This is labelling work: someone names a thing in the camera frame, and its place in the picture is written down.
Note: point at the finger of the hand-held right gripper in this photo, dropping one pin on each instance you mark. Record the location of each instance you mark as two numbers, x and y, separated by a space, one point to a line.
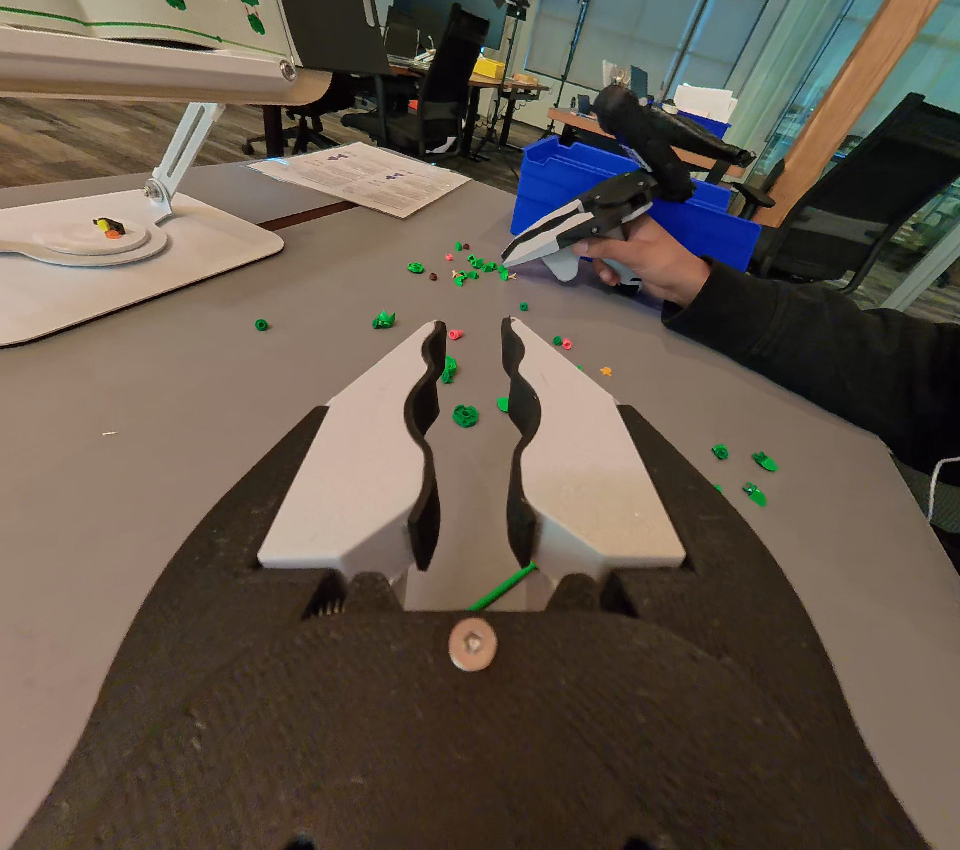
540 248
551 223

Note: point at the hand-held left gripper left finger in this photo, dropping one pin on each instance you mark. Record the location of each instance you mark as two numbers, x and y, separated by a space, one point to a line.
352 482

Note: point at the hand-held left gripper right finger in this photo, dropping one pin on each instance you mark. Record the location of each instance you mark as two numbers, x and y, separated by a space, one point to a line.
600 490

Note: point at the person's right forearm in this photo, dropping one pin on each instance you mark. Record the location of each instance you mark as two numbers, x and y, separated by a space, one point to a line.
810 355

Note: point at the person's right hand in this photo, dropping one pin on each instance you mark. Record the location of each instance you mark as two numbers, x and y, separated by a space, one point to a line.
667 257

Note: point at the blue storage bin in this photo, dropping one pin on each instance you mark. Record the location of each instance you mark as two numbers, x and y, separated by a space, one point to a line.
547 189
712 126

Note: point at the white paper stack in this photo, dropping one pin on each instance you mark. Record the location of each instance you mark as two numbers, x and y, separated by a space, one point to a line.
701 98

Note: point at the green web piece with stem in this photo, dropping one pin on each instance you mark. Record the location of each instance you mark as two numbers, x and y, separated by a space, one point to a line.
502 586

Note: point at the green spiky toy plant piece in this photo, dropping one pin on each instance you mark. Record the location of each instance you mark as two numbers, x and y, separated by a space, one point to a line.
384 319
450 370

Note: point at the yellow box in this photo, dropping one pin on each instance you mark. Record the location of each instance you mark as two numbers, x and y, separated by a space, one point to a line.
489 68

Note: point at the black office chair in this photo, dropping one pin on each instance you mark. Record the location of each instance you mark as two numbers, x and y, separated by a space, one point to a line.
442 84
885 189

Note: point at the black tripod light stand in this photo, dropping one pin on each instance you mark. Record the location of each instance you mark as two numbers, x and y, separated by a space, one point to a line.
510 39
577 2

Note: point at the laminated paper sheet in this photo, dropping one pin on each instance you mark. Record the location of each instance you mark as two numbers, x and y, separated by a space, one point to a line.
360 178

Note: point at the white book stand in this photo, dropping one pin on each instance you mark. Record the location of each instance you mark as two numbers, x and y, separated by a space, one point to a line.
210 249

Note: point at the small yellow orange toy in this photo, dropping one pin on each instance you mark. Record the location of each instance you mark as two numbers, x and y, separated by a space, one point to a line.
110 228

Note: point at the wooden post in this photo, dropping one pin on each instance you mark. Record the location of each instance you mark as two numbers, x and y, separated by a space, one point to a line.
862 77

